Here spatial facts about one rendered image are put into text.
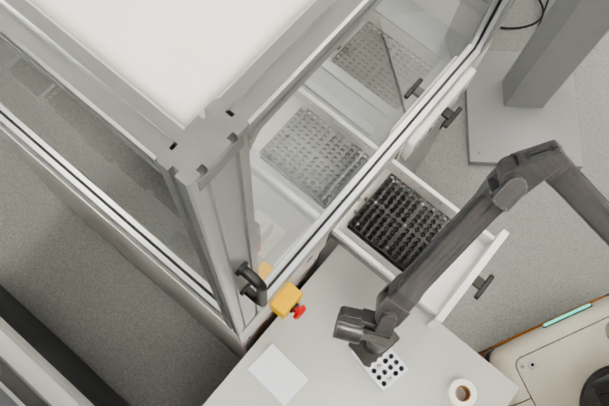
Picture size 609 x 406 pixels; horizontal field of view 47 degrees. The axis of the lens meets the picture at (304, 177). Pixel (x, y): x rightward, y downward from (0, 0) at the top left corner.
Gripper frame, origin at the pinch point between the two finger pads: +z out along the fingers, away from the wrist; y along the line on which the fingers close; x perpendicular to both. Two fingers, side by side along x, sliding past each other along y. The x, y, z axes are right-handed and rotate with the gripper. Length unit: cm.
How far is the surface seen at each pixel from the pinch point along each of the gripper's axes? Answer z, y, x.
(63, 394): -8, 61, -33
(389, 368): 11.0, -2.5, 7.4
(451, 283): 3.5, -27.1, 1.0
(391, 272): -2.1, -15.2, -10.1
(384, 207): -2.8, -24.3, -23.4
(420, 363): 11.2, -9.6, 11.5
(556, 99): 83, -139, -28
